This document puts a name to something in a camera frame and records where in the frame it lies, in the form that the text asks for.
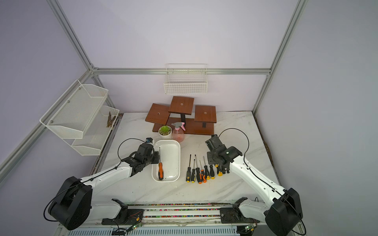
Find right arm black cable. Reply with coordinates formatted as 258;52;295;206
218;128;307;236

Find brown wooden tiered stand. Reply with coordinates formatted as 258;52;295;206
145;96;217;135

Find white plastic storage box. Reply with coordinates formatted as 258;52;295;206
152;140;181;183

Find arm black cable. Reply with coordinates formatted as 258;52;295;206
43;138;147;222
218;128;307;236

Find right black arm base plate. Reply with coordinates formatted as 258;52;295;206
220;197;260;224

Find white mesh shelf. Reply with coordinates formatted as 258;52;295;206
39;80;108;139
69;106;119;156

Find pink spray bottle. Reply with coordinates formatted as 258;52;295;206
171;122;186;143

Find lower white mesh shelf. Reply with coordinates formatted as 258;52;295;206
69;106;119;156

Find upper white mesh shelf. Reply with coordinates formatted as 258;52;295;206
39;80;108;139

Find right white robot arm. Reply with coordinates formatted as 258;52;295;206
205;135;303;236

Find small potted green plant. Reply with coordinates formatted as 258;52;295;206
158;125;172;140

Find brown twigs on shelf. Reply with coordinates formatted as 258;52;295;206
107;112;117;127

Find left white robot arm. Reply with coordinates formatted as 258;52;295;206
43;143;160;230

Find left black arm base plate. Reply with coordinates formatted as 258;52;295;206
101;199;144;225

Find white wire wall basket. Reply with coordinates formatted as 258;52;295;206
163;64;208;95

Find short stubby black screwdriver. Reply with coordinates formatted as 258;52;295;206
217;166;223;176

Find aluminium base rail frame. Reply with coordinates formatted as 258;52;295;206
54;203;273;236

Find aluminium cage frame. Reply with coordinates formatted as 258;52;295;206
1;1;307;185

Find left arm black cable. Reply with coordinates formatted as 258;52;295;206
43;138;147;222

